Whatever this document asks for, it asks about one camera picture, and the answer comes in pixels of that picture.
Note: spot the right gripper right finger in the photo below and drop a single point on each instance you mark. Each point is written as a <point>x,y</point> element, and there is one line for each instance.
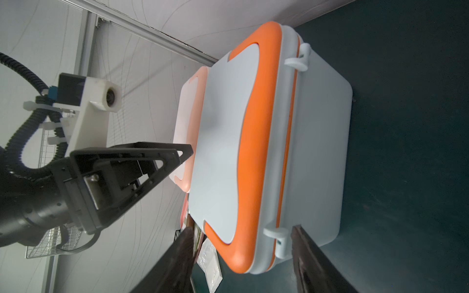
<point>314,271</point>

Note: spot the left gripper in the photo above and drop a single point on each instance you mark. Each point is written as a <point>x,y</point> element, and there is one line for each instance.
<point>95,186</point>

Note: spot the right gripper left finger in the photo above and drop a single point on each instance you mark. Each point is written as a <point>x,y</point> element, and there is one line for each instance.
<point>171,274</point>

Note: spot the gauze packet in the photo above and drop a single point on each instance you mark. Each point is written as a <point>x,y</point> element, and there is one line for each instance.
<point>208,261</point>

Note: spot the blue box orange handle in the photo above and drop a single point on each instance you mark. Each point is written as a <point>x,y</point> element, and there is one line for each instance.
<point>271,150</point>

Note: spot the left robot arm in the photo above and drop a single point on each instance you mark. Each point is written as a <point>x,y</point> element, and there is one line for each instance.
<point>22,149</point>

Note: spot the pink tray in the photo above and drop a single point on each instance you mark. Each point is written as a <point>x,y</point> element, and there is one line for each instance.
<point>184,213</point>

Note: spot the green table mat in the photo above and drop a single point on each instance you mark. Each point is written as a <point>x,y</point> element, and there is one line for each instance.
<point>405,217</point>

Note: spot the white box peach handle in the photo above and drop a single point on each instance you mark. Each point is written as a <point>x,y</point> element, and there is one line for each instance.
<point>188,124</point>

